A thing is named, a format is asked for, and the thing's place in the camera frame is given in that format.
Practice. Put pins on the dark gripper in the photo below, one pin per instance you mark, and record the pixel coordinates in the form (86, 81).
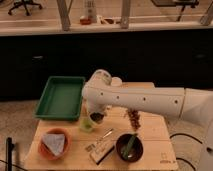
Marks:
(97, 117)

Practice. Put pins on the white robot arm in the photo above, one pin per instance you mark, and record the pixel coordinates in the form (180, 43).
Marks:
(192, 105)

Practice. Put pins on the green plastic tray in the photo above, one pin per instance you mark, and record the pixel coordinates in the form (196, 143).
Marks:
(61, 98)

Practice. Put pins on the green translucent cup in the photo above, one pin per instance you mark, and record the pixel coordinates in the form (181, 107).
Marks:
(85, 124)

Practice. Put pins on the metal fork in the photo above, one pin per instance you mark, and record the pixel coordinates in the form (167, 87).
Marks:
(94, 144)

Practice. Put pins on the white plastic cup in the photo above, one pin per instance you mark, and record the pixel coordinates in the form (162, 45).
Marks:
(116, 81)

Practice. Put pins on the green stick in bowl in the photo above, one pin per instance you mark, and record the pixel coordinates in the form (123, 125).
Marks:
(129, 145)

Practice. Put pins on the grey folded cloth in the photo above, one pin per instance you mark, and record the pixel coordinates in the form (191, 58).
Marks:
(55, 142)

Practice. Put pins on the dark brown bowl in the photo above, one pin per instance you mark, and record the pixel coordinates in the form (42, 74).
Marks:
(136, 151)

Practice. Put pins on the orange bowl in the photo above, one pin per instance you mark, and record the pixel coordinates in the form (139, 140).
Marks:
(44, 151)

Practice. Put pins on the red object on shelf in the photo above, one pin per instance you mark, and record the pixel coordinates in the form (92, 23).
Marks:
(85, 21)

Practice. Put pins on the black office chair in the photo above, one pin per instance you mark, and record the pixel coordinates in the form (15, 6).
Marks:
(24, 3)

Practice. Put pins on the black stand post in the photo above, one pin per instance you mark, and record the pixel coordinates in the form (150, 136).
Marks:
(9, 149)

